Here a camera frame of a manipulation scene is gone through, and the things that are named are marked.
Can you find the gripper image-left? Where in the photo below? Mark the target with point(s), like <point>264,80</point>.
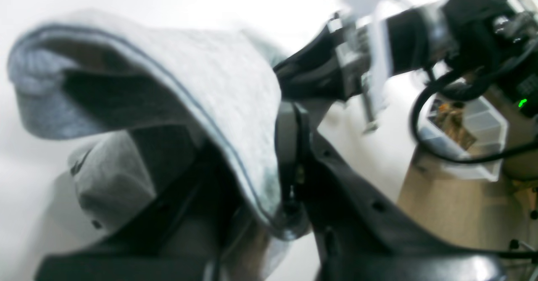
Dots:
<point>417,38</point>

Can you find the clear plastic storage bin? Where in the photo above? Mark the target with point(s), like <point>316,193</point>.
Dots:
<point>462,131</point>

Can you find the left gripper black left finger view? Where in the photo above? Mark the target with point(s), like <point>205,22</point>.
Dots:
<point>169,206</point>

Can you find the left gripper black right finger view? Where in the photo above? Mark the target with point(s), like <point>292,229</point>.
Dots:
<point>360,234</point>

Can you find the grey T-shirt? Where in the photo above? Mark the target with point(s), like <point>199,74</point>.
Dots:
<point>161,94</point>

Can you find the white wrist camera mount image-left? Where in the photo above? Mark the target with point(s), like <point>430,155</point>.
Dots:
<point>364,56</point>

